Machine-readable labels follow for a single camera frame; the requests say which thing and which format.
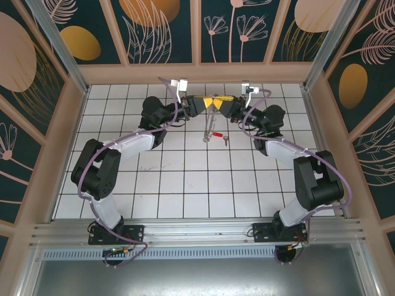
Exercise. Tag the aluminium side rail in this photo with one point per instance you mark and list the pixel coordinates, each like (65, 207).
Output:
(313, 117)

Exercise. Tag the small silver key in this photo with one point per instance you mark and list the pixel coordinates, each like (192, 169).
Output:
(226, 140)

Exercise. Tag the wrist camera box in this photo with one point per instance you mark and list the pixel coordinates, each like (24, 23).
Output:
(182, 84)
(246, 87)

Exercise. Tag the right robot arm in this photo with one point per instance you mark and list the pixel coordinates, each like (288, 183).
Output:
(318, 185)

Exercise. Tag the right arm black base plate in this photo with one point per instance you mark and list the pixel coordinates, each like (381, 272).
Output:
(262, 232)

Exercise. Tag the aluminium frame post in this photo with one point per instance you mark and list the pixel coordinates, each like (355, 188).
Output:
(60, 46)
(327, 46)

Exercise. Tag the red capped key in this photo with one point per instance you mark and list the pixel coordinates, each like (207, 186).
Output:
(217, 134)

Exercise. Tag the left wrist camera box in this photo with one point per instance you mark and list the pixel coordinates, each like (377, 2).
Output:
(182, 84)

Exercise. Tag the aluminium mounting rail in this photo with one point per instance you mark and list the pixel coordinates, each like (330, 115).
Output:
(197, 229)

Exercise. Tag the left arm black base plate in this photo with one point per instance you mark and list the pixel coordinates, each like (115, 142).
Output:
(135, 231)

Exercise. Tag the grey metal sheet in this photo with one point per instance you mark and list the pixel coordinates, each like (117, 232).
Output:
(197, 277)

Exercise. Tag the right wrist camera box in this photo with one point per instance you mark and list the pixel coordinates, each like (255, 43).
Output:
(246, 87)

